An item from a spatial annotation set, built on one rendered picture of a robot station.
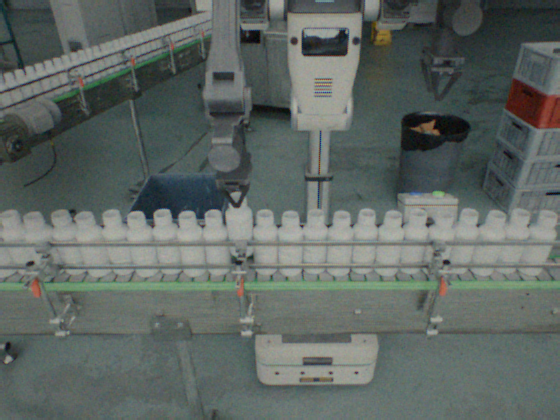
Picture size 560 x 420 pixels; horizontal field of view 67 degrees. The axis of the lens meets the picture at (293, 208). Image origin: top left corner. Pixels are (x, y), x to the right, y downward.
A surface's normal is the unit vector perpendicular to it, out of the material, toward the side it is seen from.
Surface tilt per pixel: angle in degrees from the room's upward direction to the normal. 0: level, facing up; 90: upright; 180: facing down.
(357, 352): 31
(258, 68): 90
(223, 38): 55
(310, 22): 90
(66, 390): 0
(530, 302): 90
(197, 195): 90
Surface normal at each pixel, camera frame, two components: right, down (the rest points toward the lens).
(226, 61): 0.00, -0.04
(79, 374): 0.00, -0.84
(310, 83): 0.00, 0.55
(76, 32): -0.35, 0.51
